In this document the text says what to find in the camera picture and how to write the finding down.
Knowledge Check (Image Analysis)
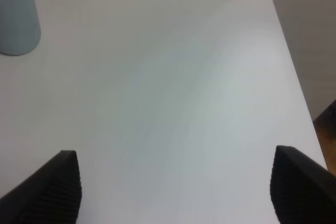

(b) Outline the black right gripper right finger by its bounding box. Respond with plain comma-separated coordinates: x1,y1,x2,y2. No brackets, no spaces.
270,145,335,223

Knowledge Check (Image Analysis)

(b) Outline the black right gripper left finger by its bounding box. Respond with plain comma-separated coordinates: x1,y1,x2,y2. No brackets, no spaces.
1,151,82,223

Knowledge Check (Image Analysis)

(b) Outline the teal green cup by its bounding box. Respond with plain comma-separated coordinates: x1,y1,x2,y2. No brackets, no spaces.
1,0,41,56

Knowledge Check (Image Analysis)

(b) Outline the brown wooden furniture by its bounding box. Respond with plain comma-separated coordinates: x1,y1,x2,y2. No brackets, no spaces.
313,101,335,176

